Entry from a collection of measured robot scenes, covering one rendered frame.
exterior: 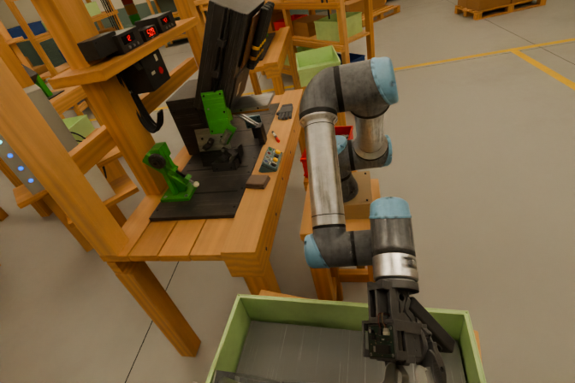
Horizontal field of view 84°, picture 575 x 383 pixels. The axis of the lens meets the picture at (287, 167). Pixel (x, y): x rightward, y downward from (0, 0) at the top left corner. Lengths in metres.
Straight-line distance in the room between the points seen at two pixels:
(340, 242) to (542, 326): 1.58
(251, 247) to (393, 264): 0.72
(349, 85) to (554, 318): 1.73
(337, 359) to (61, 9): 1.46
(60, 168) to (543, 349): 2.19
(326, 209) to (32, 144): 0.96
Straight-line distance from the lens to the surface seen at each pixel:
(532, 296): 2.25
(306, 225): 1.30
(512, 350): 2.05
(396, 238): 0.60
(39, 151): 1.31
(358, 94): 0.79
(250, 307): 1.06
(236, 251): 1.23
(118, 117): 1.57
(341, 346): 1.02
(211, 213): 1.44
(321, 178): 0.73
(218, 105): 1.62
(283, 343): 1.05
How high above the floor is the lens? 1.77
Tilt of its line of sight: 34 degrees down
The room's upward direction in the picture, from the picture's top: 14 degrees counter-clockwise
